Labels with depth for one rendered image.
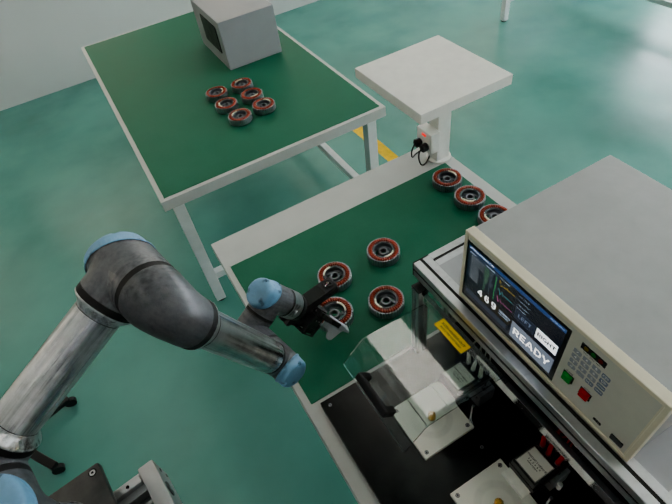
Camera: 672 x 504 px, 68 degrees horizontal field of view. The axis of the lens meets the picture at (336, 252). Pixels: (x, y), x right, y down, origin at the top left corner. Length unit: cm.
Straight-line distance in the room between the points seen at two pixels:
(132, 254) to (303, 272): 88
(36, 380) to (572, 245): 97
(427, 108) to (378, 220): 48
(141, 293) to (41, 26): 438
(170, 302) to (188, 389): 164
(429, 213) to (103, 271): 123
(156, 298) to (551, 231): 72
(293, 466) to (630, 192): 160
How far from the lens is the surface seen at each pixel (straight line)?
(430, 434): 135
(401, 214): 185
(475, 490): 131
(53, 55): 520
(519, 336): 105
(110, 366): 272
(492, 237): 99
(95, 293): 94
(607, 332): 90
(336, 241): 178
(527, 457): 121
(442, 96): 160
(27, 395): 103
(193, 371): 251
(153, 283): 86
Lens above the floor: 203
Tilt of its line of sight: 47 degrees down
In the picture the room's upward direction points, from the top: 10 degrees counter-clockwise
